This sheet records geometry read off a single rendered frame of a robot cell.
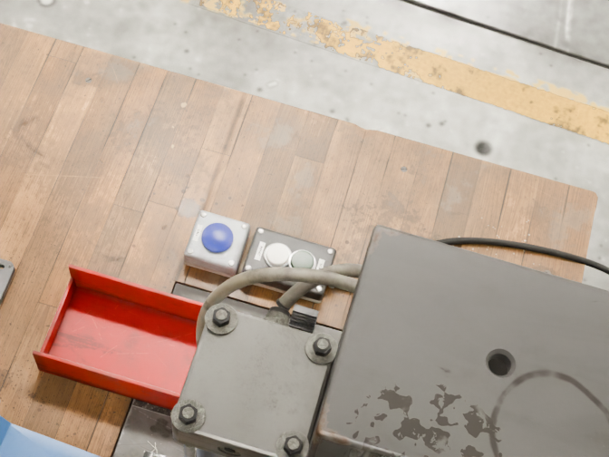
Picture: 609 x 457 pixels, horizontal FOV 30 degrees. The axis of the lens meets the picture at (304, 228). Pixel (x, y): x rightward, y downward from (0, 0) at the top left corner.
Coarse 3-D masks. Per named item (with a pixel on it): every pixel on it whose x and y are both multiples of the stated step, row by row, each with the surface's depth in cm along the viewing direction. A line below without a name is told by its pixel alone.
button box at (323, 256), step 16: (256, 240) 143; (272, 240) 144; (288, 240) 144; (304, 240) 144; (448, 240) 148; (464, 240) 148; (480, 240) 148; (496, 240) 148; (256, 256) 142; (320, 256) 143; (560, 256) 149; (576, 256) 149; (608, 272) 150; (272, 288) 144; (288, 288) 142; (320, 288) 141
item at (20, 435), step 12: (0, 420) 122; (0, 432) 122; (12, 432) 123; (24, 432) 124; (0, 444) 122; (12, 444) 123; (24, 444) 123; (36, 444) 123; (48, 444) 124; (60, 444) 124; (0, 456) 122; (12, 456) 122; (24, 456) 123; (36, 456) 123; (48, 456) 123; (60, 456) 123; (72, 456) 123; (84, 456) 124; (96, 456) 124
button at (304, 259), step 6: (300, 252) 142; (306, 252) 142; (294, 258) 142; (300, 258) 142; (306, 258) 142; (312, 258) 142; (294, 264) 141; (300, 264) 142; (306, 264) 142; (312, 264) 142
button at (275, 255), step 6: (270, 246) 142; (276, 246) 142; (282, 246) 142; (270, 252) 142; (276, 252) 142; (282, 252) 142; (288, 252) 142; (270, 258) 142; (276, 258) 142; (282, 258) 142; (288, 258) 142; (276, 264) 141; (282, 264) 142
